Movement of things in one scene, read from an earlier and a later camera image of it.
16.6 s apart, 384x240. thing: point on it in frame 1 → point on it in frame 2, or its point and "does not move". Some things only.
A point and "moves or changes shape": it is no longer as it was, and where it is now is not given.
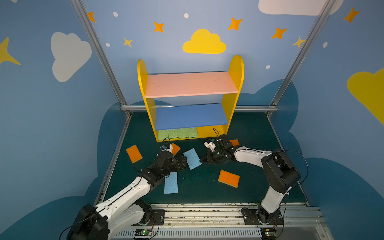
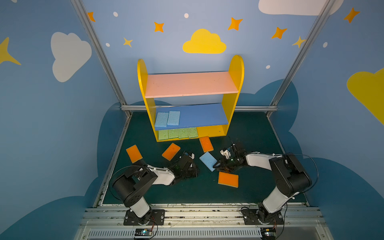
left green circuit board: [143, 232] does not move
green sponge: [183, 133] does not move
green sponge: [173, 133] does not move
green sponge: [192, 132] does not move
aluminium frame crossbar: [238, 107] does not move
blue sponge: [193, 159] → [161, 119]
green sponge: [163, 134] does not move
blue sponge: [171, 183] → [173, 118]
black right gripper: [210, 156] → [224, 162]
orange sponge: [235, 142] moves or changes shape
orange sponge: [229, 178] does not move
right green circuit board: [268, 233] does not move
